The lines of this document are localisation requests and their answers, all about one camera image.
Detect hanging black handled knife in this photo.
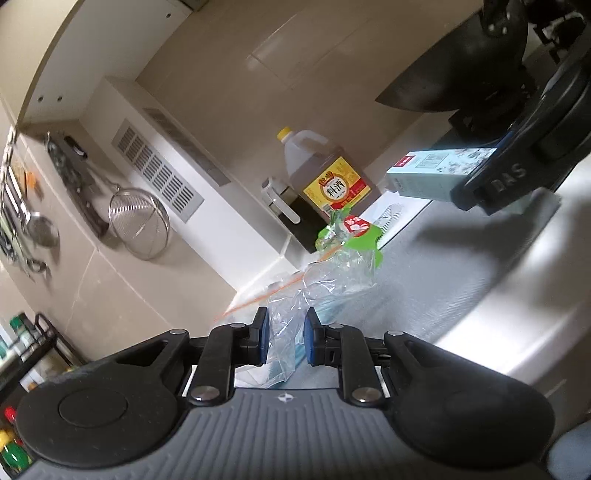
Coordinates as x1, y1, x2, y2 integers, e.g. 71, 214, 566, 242
45, 131, 109, 238

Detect black wire condiment rack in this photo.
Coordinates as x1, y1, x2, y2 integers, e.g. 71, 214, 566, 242
1, 312, 87, 479

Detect light blue carton box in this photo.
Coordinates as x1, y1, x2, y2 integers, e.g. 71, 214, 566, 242
387, 148, 496, 202

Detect grey wall vent grille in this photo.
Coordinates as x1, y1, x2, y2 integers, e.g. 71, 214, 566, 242
112, 119, 204, 223

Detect dark soy sauce dispenser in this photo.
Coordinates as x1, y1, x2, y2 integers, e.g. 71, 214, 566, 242
260, 177, 327, 253

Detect grey fabric mat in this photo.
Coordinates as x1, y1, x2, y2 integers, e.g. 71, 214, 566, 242
234, 184, 562, 391

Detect steel mesh strainer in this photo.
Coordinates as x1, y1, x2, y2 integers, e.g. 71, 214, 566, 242
87, 163, 171, 261

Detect hanging steel ladle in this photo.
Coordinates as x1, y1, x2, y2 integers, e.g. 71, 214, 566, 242
5, 167, 60, 249

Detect black wok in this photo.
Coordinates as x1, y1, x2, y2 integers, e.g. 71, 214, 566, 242
376, 1, 528, 113

